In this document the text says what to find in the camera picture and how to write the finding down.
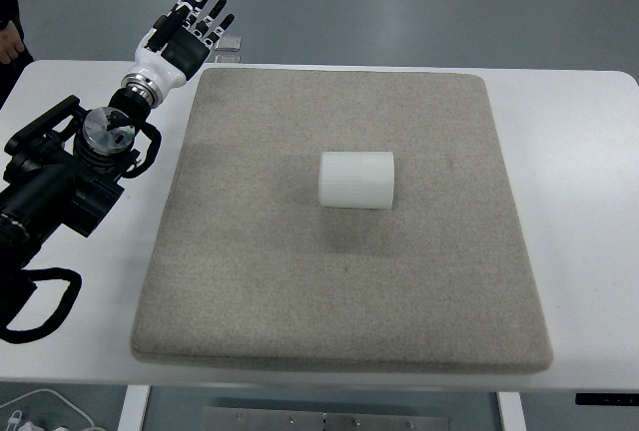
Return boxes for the person's hand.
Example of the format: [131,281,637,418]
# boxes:
[0,20,26,66]

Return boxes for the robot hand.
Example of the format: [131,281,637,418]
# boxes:
[127,0,237,91]

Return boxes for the white ribbed cup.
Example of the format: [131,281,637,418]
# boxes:
[318,150,396,212]

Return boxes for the beige fabric mat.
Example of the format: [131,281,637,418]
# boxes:
[130,67,554,377]

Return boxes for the white table leg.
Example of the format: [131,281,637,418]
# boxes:
[496,390,525,431]
[118,384,151,431]

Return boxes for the grey metal plate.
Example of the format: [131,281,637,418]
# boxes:
[202,405,449,431]

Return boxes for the black table control panel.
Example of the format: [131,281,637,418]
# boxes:
[574,392,639,407]

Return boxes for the white cable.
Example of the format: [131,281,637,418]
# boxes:
[0,388,100,431]

